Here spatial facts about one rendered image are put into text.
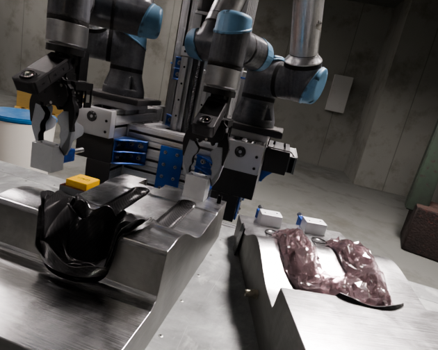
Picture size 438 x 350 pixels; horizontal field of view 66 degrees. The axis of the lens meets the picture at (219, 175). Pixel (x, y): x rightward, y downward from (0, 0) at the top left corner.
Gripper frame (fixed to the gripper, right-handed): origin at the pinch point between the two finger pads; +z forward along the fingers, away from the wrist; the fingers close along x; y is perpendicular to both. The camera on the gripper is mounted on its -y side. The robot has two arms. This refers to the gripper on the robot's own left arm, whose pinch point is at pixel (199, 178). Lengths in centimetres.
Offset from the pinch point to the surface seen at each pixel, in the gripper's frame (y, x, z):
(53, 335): -45.6, 0.1, 7.5
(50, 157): -14.5, 27.0, 0.1
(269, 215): 3.2, -17.1, 5.1
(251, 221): 3.5, -13.5, 7.8
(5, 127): 131, 182, 39
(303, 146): 660, -40, 58
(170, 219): -13.8, 0.3, 5.5
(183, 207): -7.2, 0.1, 5.1
